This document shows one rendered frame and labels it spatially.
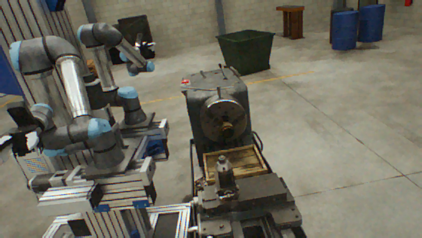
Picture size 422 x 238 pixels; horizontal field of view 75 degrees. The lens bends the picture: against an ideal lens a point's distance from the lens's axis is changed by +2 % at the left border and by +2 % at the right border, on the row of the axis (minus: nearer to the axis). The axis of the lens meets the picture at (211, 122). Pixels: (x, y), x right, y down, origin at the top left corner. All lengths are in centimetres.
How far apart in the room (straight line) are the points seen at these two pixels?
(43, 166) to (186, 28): 1023
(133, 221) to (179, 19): 1012
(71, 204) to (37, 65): 66
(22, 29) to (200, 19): 1029
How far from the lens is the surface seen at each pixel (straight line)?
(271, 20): 1222
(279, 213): 137
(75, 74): 124
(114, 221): 199
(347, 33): 795
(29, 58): 133
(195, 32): 1165
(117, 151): 147
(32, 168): 187
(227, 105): 178
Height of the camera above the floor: 187
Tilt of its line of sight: 25 degrees down
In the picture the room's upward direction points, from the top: 10 degrees counter-clockwise
